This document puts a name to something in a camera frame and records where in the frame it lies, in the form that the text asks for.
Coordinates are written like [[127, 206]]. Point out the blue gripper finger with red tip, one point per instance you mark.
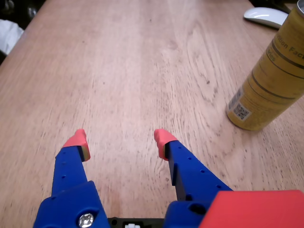
[[190, 175], [69, 190]]

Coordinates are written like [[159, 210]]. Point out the yellow energy drink can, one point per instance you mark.
[[273, 83]]

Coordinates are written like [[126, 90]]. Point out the white cloth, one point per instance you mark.
[[9, 35]]

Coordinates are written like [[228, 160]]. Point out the white computer mouse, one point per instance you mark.
[[266, 16]]

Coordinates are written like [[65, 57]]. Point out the red camera mount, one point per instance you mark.
[[256, 211]]

